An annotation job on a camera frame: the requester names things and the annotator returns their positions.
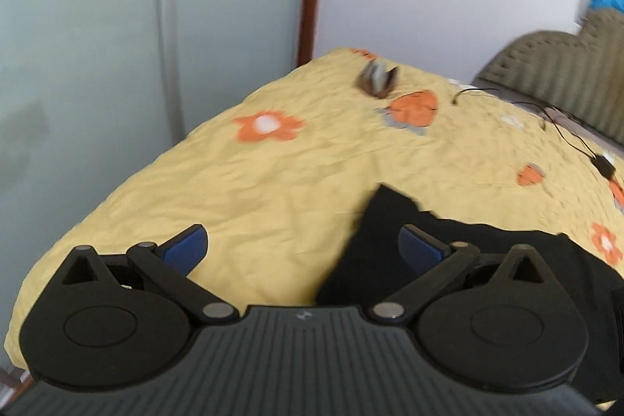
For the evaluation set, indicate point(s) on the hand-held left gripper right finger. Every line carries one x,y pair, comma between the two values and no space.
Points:
419,245

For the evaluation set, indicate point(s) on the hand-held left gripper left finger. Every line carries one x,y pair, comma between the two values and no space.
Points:
187,245

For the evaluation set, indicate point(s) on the black pants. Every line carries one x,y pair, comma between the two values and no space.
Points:
370,260

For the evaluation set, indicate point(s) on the yellow carrot print bedsheet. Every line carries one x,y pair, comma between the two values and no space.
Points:
292,182

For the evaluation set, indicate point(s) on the brown pouch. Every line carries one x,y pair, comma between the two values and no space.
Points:
378,79

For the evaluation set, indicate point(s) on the black power adapter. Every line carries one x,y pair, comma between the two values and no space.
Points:
605,166

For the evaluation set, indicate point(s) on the frosted flower print wardrobe door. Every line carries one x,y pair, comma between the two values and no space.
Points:
97,55

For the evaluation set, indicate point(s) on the olive padded headboard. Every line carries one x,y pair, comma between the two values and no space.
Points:
560,65

